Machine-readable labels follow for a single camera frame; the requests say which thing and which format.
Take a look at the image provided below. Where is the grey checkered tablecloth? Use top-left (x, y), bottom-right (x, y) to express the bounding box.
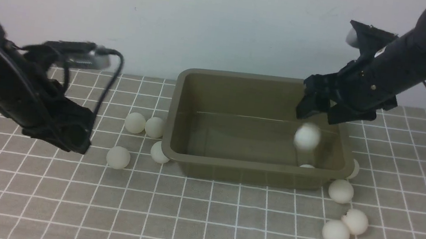
top-left (0, 75), bottom-right (426, 239)

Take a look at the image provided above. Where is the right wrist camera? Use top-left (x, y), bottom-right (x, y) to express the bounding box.
top-left (346, 20), bottom-right (398, 56)

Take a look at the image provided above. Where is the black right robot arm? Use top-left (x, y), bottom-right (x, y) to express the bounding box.
top-left (295, 9), bottom-right (426, 124)

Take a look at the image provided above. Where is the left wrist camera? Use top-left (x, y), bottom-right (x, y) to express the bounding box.
top-left (19, 33), bottom-right (113, 74)

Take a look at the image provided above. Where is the olive green plastic bin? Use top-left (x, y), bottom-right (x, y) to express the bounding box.
top-left (162, 69), bottom-right (354, 190)

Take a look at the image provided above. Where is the black camera cable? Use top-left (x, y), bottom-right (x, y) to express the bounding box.
top-left (57, 43), bottom-right (126, 120)

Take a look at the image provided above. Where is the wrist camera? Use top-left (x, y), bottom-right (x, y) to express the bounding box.
top-left (346, 20), bottom-right (398, 56)
top-left (19, 33), bottom-right (113, 74)

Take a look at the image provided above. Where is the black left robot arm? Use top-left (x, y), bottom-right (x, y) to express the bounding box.
top-left (0, 24), bottom-right (97, 154)

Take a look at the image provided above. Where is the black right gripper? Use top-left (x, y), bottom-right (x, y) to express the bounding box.
top-left (295, 60), bottom-right (403, 125)

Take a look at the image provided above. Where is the printed white ping-pong ball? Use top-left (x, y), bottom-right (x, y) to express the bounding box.
top-left (300, 164), bottom-right (315, 168)

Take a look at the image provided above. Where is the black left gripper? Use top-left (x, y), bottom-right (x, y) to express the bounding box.
top-left (0, 77), bottom-right (94, 155)

